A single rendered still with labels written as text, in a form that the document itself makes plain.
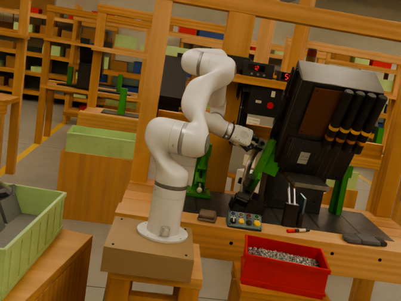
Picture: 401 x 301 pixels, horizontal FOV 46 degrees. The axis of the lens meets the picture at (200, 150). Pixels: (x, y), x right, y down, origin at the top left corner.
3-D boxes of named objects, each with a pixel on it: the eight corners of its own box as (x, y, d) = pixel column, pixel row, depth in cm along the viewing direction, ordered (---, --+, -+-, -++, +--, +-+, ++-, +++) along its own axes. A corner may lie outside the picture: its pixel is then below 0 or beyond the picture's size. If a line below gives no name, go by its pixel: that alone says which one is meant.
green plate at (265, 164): (270, 187, 226) (290, 147, 222) (255, 180, 225) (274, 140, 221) (266, 180, 237) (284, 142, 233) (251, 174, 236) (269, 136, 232)
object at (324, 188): (329, 194, 209) (330, 187, 209) (293, 189, 208) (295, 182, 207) (305, 172, 247) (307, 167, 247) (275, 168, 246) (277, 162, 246)
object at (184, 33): (218, 146, 930) (238, 30, 889) (61, 124, 892) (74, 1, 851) (215, 141, 982) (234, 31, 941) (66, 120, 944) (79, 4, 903)
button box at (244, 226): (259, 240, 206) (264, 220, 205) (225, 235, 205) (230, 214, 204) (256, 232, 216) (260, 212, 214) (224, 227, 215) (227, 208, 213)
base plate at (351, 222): (394, 245, 224) (394, 240, 224) (162, 212, 216) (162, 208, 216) (360, 215, 265) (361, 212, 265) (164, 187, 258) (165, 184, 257)
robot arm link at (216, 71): (162, 157, 172) (204, 167, 169) (159, 136, 162) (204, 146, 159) (201, 65, 201) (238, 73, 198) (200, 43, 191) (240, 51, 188)
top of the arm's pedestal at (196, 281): (201, 290, 164) (203, 279, 163) (108, 278, 162) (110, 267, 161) (197, 252, 196) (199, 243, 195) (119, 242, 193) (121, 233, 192)
